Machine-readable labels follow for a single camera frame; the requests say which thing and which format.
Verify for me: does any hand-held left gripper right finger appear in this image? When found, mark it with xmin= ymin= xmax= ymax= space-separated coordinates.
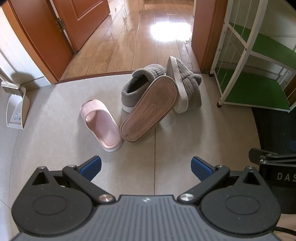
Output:
xmin=178 ymin=156 xmax=265 ymax=205

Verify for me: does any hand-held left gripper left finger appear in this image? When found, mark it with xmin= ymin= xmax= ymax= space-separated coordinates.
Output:
xmin=31 ymin=156 xmax=116 ymax=205

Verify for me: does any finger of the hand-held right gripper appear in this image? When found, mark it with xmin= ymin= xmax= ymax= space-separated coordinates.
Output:
xmin=248 ymin=148 xmax=296 ymax=164

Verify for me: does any grey fuzzy slipper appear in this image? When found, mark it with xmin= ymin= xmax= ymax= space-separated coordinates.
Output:
xmin=121 ymin=65 xmax=166 ymax=113
xmin=166 ymin=56 xmax=203 ymax=114

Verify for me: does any dark floor mat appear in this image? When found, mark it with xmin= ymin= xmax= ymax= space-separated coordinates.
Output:
xmin=252 ymin=105 xmax=296 ymax=158

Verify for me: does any pink ribbed slipper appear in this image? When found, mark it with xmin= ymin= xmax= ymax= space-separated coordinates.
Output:
xmin=80 ymin=99 xmax=123 ymax=152
xmin=120 ymin=75 xmax=179 ymax=143

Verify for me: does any white rack with green shelves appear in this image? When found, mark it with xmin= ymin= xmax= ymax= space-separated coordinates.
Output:
xmin=210 ymin=0 xmax=296 ymax=113

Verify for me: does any white dustpan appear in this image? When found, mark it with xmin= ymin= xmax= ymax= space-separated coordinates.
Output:
xmin=6 ymin=93 xmax=31 ymax=129

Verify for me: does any white hand brush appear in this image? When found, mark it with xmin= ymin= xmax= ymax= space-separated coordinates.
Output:
xmin=0 ymin=67 xmax=26 ymax=98

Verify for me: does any brown wooden door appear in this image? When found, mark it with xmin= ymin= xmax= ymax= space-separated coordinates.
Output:
xmin=51 ymin=0 xmax=111 ymax=52

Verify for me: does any black cable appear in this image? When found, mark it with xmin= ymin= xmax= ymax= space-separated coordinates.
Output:
xmin=274 ymin=226 xmax=296 ymax=235

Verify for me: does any brown wooden door frame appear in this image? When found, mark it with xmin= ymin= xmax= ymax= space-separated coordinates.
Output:
xmin=2 ymin=0 xmax=229 ymax=84

